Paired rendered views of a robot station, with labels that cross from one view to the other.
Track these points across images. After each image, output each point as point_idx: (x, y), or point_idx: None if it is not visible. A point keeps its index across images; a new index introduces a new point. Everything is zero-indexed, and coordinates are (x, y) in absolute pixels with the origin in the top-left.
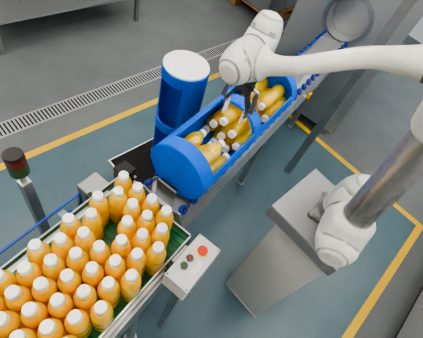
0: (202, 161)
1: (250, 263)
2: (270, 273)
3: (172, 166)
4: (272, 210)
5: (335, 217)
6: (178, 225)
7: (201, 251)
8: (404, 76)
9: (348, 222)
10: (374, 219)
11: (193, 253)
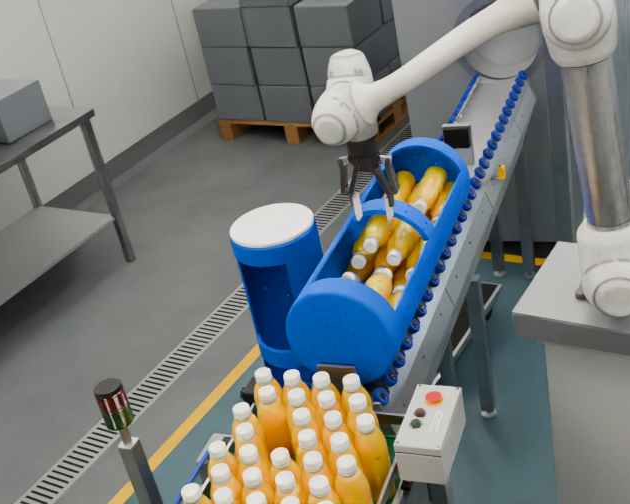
0: (365, 291)
1: (570, 485)
2: (611, 470)
3: (328, 331)
4: (518, 319)
5: (582, 239)
6: (385, 413)
7: (431, 397)
8: (525, 24)
9: (601, 232)
10: (624, 202)
11: (422, 407)
